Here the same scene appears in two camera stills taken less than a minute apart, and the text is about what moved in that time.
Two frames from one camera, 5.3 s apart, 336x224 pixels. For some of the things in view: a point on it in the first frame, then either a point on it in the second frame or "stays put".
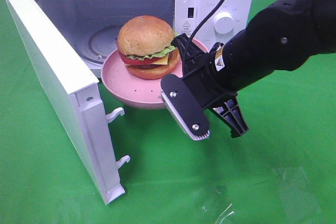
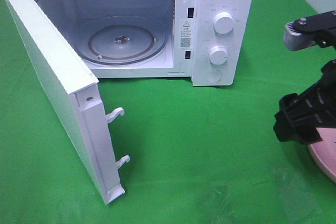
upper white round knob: x=223 y=22 stays put
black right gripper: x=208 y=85 -> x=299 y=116
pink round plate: x=135 y=91 -> x=325 y=150
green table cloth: x=282 y=171 stays put
